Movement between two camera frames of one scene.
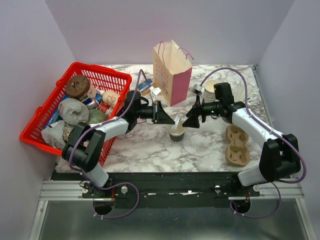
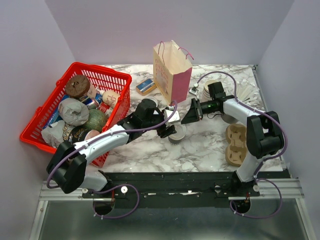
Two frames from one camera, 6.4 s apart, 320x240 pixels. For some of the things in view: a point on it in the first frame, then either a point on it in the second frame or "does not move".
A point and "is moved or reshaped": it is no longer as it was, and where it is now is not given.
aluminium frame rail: [64, 190] does not move
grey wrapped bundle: [72, 111] does not move
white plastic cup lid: [174, 127] is moved or reshaped
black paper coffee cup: [177, 139] does not move
